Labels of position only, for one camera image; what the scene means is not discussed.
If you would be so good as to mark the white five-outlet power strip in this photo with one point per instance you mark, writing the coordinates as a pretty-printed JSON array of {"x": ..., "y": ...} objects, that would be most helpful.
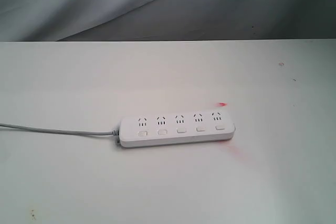
[{"x": 176, "y": 128}]

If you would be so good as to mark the white backdrop cloth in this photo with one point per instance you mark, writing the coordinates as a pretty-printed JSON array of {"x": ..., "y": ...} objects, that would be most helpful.
[{"x": 155, "y": 20}]

